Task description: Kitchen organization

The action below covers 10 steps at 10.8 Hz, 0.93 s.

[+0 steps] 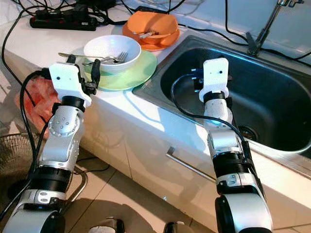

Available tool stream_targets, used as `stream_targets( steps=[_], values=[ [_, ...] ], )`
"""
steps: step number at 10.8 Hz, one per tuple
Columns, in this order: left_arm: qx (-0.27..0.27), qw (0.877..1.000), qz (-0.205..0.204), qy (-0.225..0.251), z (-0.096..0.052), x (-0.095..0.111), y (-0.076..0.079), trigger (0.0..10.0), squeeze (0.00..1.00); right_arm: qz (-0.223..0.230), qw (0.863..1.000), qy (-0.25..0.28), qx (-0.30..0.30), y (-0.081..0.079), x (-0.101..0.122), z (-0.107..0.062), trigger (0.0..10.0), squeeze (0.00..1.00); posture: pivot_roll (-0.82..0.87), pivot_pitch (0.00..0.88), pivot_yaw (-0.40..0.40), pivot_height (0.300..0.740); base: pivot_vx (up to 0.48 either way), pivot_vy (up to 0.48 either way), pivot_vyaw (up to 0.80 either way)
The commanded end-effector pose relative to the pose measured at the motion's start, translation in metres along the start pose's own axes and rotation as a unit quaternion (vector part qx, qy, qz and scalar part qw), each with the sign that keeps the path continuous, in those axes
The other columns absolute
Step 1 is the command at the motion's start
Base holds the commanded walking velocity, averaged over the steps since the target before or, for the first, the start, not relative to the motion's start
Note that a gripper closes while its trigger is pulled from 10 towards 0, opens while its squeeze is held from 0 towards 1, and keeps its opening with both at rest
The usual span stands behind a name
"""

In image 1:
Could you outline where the black hanging cable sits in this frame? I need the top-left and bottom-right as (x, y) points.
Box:
(225, 0), (248, 44)

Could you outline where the black cable behind sink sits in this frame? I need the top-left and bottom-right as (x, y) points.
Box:
(177, 23), (311, 61)

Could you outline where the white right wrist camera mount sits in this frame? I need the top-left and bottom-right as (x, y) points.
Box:
(202, 58), (230, 95)

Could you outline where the dark metal faucet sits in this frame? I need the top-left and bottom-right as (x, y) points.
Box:
(246, 0), (298, 57)

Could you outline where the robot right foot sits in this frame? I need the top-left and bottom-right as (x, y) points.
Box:
(163, 221), (190, 233)

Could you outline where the orange plate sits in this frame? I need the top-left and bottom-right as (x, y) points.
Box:
(121, 24), (180, 52)

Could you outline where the white sink cabinet door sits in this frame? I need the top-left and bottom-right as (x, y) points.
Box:
(124, 116), (311, 231)

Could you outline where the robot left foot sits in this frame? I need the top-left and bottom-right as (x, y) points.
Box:
(95, 217), (126, 233)

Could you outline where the silver sink cabinet handle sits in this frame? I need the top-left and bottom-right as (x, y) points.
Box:
(166, 147), (218, 183)

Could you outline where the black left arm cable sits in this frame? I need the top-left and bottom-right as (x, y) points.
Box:
(0, 69), (52, 221)

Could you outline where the light green plate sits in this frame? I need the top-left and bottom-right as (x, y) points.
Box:
(69, 46), (158, 92)

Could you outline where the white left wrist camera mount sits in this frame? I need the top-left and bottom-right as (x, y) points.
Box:
(48, 63), (92, 109)

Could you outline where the silver cutlery piece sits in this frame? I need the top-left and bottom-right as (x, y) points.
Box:
(135, 29), (175, 39)

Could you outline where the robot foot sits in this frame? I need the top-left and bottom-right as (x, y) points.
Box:
(95, 217), (126, 233)
(163, 221), (190, 233)

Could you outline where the stainless steel sink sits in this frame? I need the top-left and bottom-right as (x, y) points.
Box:
(132, 35), (311, 179)

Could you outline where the white bowl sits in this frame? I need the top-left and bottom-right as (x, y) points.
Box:
(83, 34), (142, 75)

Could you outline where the red plastic bag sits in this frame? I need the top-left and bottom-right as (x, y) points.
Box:
(24, 78), (66, 139)

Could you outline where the orange bowl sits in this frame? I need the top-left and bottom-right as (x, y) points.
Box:
(126, 11), (179, 44)

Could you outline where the long black power cable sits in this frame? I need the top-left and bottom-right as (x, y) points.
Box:
(1, 7), (39, 112)

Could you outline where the black standing fan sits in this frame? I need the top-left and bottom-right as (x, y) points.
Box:
(0, 133), (89, 214)

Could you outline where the white plain cabinet door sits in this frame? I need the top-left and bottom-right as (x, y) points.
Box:
(80, 104), (132, 178)

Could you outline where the black floor cable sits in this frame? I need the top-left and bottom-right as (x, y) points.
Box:
(78, 156), (110, 173)

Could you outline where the black power strip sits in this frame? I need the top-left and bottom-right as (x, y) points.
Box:
(29, 10), (98, 32)

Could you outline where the silver fork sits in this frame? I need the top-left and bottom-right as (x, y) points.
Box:
(58, 50), (130, 66)

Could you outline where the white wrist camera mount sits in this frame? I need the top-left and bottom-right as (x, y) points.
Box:
(48, 63), (92, 109)
(202, 58), (230, 95)

